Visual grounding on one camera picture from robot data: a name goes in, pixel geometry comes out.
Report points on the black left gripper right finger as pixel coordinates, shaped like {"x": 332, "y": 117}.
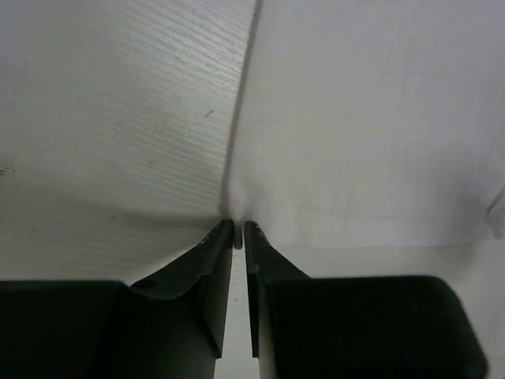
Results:
{"x": 264, "y": 266}

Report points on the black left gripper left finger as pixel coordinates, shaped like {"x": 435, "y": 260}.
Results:
{"x": 182, "y": 329}

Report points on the white tank top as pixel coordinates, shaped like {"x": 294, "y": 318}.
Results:
{"x": 371, "y": 123}

